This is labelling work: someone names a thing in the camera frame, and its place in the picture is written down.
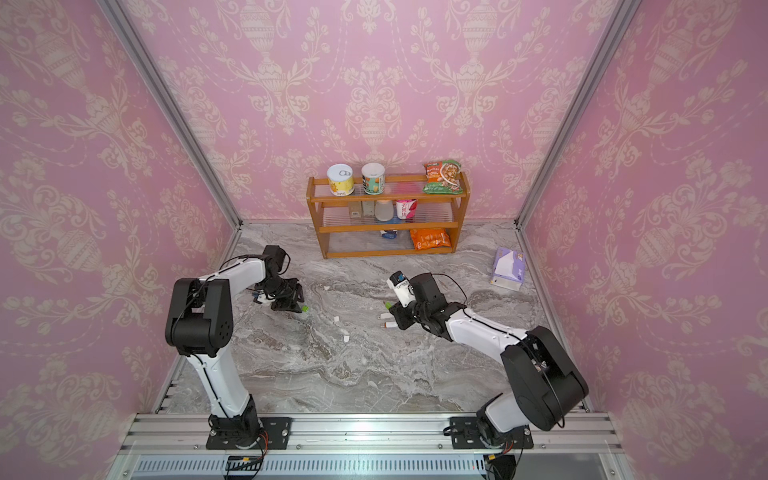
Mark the green red snack packet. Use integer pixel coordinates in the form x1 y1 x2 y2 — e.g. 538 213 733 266
423 159 464 195

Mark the green orange can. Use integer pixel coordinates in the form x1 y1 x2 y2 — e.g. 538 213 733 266
361 162 386 195

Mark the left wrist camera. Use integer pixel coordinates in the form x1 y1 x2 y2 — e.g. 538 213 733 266
252 291 272 304

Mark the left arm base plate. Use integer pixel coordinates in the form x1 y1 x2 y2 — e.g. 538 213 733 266
205 417 293 451

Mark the yellow white can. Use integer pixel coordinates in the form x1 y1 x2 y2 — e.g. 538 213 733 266
327 164 355 196

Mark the white plastic bottle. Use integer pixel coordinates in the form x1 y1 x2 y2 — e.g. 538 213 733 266
375 200 395 223

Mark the aluminium front rail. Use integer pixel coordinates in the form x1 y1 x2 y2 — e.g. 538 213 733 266
120 410 623 454

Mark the orange snack bag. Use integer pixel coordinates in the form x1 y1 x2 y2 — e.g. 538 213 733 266
410 228 452 251

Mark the pink white cup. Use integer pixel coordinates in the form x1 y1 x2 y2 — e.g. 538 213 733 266
395 199 418 221

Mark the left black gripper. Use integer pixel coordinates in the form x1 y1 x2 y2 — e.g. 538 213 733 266
258 276 306 310

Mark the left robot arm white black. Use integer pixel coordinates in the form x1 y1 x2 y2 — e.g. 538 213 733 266
165 245 304 452

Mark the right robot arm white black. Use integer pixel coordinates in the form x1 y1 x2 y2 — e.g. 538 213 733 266
387 271 590 448

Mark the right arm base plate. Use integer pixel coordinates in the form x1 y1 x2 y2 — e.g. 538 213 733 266
443 416 534 452

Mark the purple tissue box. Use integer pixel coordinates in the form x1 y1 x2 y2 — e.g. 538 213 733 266
490 247 526 291

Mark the wooden shelf rack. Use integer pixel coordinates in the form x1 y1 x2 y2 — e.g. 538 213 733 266
306 172 471 259

